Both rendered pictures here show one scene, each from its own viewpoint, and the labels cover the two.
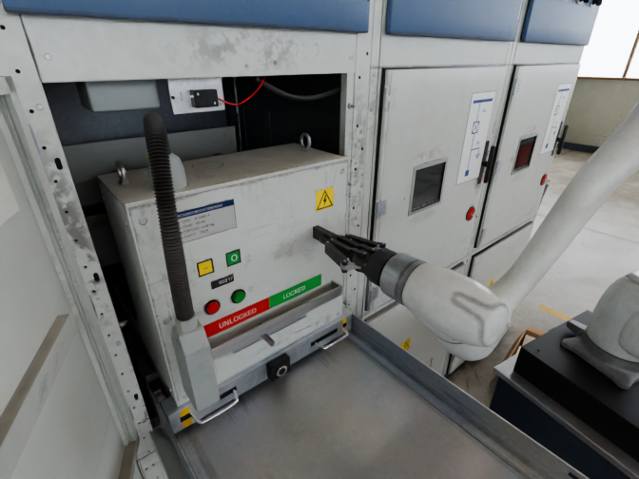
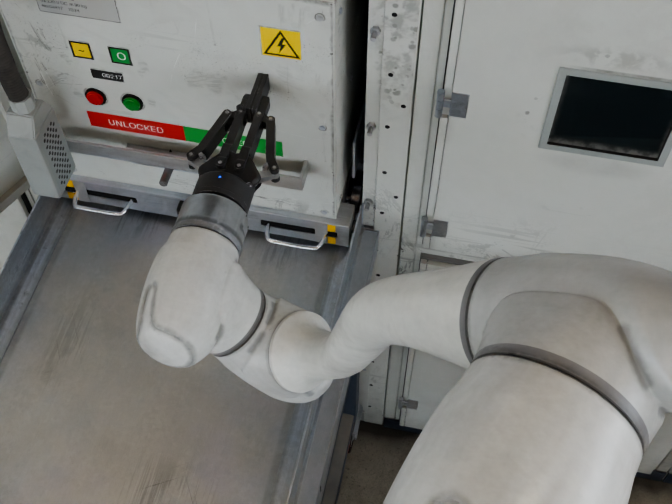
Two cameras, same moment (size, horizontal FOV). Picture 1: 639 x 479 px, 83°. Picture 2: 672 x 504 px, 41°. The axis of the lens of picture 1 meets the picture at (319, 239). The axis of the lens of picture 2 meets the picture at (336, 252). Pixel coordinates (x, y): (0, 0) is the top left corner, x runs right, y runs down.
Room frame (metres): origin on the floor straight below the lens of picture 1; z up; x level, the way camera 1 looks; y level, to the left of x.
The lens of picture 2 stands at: (0.29, -0.78, 2.15)
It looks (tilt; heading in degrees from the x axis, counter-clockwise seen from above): 56 degrees down; 52
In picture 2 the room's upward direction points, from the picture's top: straight up
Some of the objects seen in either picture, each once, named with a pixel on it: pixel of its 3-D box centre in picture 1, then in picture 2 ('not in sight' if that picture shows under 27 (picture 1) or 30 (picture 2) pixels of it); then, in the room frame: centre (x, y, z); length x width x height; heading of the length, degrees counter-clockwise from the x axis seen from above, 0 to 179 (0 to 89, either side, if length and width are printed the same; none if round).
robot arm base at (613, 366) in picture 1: (607, 344); not in sight; (0.78, -0.83, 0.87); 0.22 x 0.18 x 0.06; 23
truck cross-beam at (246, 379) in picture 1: (271, 359); (202, 200); (0.70, 0.13, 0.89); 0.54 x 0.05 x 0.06; 130
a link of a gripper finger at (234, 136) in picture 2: (347, 252); (231, 143); (0.67, -0.06, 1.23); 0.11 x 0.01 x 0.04; 41
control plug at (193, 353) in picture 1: (194, 361); (41, 144); (0.50, 0.23, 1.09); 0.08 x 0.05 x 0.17; 40
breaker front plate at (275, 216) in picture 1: (268, 280); (177, 106); (0.68, 0.12, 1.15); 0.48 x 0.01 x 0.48; 130
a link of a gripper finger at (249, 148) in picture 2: (356, 248); (250, 146); (0.69, -0.08, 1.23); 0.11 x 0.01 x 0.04; 38
